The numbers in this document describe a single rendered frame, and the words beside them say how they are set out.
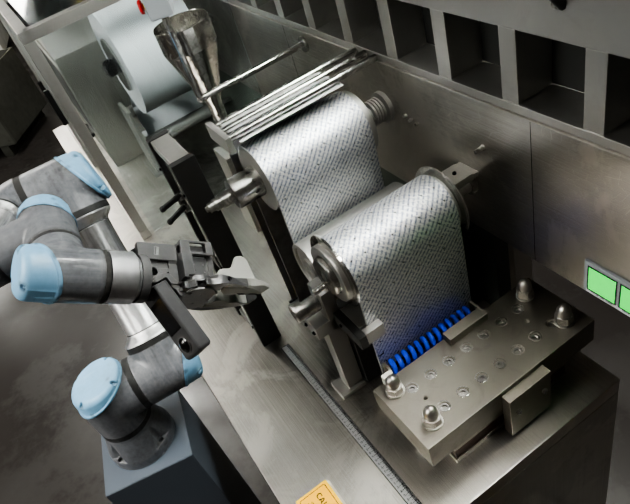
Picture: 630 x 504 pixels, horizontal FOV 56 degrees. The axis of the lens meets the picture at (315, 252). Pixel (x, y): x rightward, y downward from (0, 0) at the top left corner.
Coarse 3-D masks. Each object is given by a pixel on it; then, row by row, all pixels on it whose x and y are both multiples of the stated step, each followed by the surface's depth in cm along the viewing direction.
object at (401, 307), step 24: (456, 240) 110; (432, 264) 110; (456, 264) 113; (408, 288) 109; (432, 288) 113; (456, 288) 117; (384, 312) 109; (408, 312) 113; (432, 312) 117; (384, 336) 112; (408, 336) 116; (384, 360) 116
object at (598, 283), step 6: (594, 270) 96; (588, 276) 98; (594, 276) 96; (600, 276) 95; (588, 282) 99; (594, 282) 97; (600, 282) 96; (606, 282) 95; (612, 282) 94; (588, 288) 100; (594, 288) 98; (600, 288) 97; (606, 288) 96; (612, 288) 94; (600, 294) 98; (606, 294) 96; (612, 294) 95; (612, 300) 96
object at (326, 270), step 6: (318, 258) 104; (318, 264) 104; (324, 264) 103; (318, 270) 106; (324, 270) 103; (330, 270) 102; (318, 276) 109; (324, 276) 105; (330, 276) 102; (336, 276) 102; (330, 282) 104; (336, 282) 102; (330, 288) 106; (336, 288) 103; (336, 294) 105
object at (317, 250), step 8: (432, 176) 109; (448, 192) 106; (312, 248) 106; (320, 248) 103; (312, 256) 109; (320, 256) 104; (328, 256) 101; (328, 264) 102; (336, 264) 100; (336, 272) 101; (344, 280) 101; (344, 288) 102; (344, 296) 105; (352, 296) 104
